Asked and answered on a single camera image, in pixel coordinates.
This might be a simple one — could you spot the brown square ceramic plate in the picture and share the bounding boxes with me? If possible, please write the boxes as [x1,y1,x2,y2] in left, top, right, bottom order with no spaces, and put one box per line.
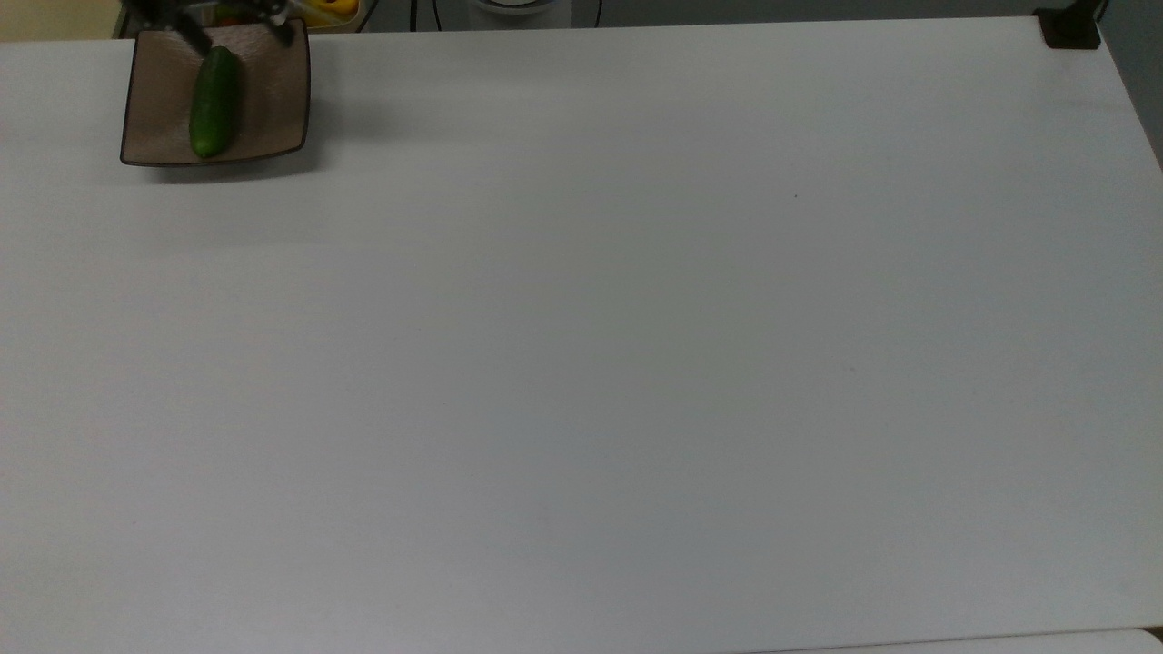
[119,20,313,168]

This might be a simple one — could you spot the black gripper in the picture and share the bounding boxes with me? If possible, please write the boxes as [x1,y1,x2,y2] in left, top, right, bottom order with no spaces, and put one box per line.
[125,0,303,58]

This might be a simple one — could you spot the yellow object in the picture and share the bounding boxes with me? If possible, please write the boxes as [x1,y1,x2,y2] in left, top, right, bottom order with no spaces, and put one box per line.
[303,0,362,27]

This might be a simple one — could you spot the green cucumber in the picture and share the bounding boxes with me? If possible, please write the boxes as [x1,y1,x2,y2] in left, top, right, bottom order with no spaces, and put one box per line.
[188,45,244,160]

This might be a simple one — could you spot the black table clamp mount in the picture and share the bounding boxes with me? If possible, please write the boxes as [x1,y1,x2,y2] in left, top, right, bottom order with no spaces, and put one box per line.
[1034,0,1108,50]

